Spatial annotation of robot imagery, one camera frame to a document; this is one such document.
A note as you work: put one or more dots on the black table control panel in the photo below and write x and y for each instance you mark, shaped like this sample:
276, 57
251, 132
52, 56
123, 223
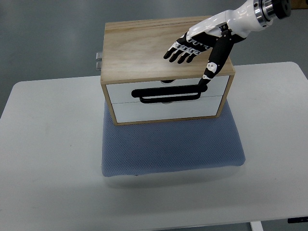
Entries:
297, 220

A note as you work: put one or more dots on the wooden box corner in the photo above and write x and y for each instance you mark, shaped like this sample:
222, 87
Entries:
299, 4

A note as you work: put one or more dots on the blue grey mesh cushion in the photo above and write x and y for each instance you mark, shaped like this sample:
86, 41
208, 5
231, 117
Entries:
170, 146

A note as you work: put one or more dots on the white table leg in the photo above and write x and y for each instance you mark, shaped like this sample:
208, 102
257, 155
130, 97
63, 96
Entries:
256, 226

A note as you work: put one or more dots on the metal clamp bracket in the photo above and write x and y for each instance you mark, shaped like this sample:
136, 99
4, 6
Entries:
99, 56

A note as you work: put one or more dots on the black drawer handle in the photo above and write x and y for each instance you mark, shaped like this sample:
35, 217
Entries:
169, 94

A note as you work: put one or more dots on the wooden drawer cabinet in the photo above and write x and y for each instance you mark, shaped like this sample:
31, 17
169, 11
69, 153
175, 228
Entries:
133, 52

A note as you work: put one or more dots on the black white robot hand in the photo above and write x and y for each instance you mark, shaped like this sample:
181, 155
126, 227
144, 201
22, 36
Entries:
219, 33

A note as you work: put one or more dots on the white drawer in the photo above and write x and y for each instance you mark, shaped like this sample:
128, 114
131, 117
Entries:
121, 93
140, 112

